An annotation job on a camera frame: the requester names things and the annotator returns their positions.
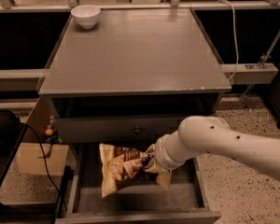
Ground round dark drawer knob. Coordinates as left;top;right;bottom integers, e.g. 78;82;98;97
133;127;142;134

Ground black cable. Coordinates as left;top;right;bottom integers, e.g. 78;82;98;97
22;122;69;213

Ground brown chip bag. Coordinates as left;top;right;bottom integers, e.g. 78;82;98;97
99;143;172;198

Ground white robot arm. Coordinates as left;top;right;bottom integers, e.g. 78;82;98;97
149;116;280;181

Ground cardboard box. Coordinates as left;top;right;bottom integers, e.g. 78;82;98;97
16;143;68;175

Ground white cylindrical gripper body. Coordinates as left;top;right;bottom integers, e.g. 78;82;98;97
154;132;200;170

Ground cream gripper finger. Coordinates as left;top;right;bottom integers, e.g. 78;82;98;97
144;160;169;174
146;144;155;155

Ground grey wooden drawer cabinet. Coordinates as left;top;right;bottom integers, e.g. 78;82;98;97
39;8;231;224

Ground small colourful figurine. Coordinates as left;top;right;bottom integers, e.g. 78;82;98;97
44;116;63;145

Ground open grey middle drawer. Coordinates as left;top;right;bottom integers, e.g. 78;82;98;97
55;143;221;224

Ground metal railing frame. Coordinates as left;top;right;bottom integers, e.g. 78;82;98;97
0;0;280;105

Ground white ceramic bowl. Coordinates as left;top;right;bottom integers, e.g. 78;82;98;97
71;5;101;29

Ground closed grey top drawer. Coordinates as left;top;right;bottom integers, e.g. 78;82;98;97
56;116;186;143

